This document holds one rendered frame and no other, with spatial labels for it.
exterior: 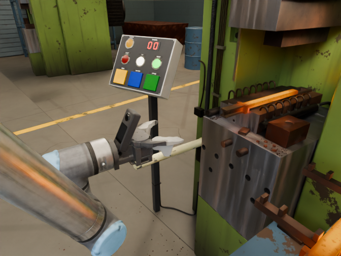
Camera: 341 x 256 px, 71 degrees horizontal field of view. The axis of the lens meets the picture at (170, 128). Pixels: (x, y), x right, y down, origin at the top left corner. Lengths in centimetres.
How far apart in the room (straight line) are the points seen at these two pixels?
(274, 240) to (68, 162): 65
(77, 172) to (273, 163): 60
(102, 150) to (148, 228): 118
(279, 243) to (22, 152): 75
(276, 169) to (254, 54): 58
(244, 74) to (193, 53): 449
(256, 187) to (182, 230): 89
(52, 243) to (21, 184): 142
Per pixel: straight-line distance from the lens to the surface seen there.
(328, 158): 99
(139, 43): 130
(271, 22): 85
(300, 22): 94
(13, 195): 44
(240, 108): 93
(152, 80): 117
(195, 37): 559
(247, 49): 117
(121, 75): 130
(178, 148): 132
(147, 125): 75
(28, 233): 196
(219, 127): 98
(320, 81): 132
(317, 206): 110
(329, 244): 55
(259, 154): 88
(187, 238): 170
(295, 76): 138
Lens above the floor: 134
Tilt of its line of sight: 27 degrees down
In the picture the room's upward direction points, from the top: straight up
